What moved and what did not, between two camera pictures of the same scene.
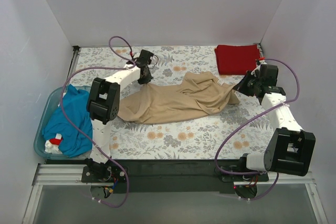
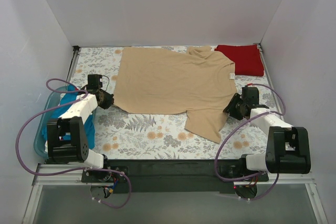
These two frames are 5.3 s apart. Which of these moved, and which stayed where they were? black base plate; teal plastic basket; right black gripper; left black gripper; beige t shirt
Moved: right black gripper; beige t shirt; left black gripper
Stayed: teal plastic basket; black base plate
